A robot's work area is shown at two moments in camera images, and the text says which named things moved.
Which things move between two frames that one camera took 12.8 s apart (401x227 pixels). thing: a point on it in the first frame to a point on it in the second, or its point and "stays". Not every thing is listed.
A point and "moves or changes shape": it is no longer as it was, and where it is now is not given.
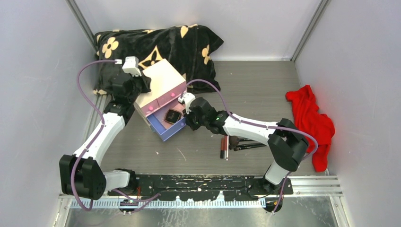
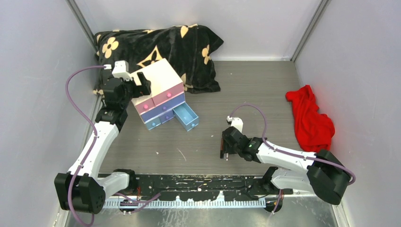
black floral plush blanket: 188,48 stays
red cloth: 318,128 stays
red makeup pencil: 223,147 stays
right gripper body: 195,121 to 231,149
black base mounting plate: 238,187 stays
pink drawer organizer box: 159,107 moves or changes shape
